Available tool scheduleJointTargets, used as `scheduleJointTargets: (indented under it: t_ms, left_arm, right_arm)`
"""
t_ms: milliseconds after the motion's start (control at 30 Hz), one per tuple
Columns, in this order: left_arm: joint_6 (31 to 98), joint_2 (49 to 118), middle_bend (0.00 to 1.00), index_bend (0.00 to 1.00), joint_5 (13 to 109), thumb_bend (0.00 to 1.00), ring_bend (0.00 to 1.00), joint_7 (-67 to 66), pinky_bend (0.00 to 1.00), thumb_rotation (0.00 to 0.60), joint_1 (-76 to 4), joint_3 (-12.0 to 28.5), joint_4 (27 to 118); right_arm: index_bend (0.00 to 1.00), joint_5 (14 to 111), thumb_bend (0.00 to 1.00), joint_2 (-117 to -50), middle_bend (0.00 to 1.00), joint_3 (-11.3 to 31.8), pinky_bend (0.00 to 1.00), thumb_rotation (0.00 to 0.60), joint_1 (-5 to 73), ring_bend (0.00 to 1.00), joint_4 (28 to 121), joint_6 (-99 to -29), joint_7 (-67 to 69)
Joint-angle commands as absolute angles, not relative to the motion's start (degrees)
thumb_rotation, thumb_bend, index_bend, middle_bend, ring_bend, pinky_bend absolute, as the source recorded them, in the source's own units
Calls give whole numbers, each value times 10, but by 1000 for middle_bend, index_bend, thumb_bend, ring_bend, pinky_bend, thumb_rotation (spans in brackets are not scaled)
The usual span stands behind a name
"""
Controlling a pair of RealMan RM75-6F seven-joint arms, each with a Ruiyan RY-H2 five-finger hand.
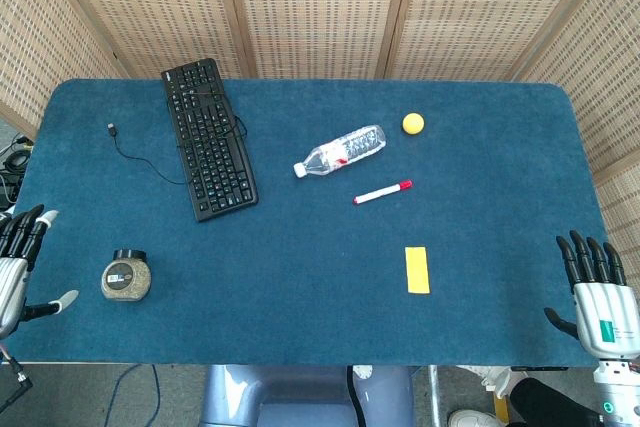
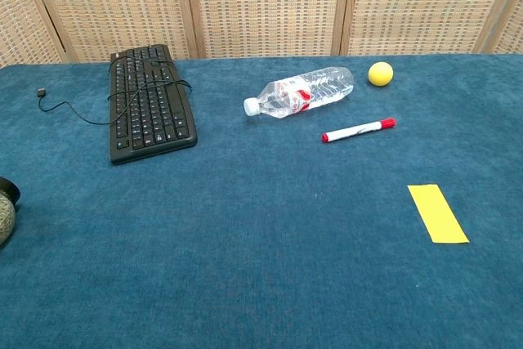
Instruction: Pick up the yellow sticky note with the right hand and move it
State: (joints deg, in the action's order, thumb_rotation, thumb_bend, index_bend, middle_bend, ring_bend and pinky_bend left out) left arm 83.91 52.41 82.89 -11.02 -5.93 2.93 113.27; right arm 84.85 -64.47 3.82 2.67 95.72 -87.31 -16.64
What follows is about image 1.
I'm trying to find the clear plastic water bottle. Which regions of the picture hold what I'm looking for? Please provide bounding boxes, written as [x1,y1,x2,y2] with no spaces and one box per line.
[293,124,388,179]

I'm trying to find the black cable bundle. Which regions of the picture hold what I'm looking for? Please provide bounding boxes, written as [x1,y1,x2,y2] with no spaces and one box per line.
[0,132,35,213]

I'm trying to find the metal table leg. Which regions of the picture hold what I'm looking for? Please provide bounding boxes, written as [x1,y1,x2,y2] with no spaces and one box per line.
[427,365,442,427]

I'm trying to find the bamboo folding screen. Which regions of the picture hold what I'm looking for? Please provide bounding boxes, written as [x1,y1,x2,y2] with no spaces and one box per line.
[0,0,640,293]

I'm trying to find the blue grey robot torso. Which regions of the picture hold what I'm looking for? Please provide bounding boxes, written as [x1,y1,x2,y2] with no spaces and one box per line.
[198,364,417,427]

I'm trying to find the black computer keyboard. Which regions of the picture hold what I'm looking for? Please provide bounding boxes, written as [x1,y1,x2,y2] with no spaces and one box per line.
[160,57,260,223]

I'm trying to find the white sneaker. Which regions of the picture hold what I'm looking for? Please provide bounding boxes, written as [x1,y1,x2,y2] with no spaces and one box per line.
[447,408,501,427]

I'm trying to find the yellow ball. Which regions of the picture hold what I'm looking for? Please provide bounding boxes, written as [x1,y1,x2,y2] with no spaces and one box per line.
[402,112,426,136]

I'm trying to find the blue floor cable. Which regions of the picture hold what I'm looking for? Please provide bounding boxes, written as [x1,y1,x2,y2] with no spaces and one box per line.
[102,364,162,427]

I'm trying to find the black trouser leg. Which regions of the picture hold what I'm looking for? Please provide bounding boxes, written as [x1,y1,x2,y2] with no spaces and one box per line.
[507,377,609,427]

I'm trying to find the blue table mat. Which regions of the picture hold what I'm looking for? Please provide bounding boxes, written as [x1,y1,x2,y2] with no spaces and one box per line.
[8,78,633,367]

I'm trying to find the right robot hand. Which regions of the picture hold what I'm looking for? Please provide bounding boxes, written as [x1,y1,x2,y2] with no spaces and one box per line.
[543,230,640,361]

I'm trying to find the red white marker pen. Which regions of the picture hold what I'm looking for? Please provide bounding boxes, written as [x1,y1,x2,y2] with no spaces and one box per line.
[352,179,414,206]

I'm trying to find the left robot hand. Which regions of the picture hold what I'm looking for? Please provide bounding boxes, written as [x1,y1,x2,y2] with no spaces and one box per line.
[0,204,80,340]

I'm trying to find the seed jar with black lid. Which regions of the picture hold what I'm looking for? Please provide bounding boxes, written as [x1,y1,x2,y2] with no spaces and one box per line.
[100,248,153,303]

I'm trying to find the black keyboard usb cable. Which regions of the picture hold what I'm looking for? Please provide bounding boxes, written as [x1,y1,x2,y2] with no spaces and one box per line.
[107,89,248,186]

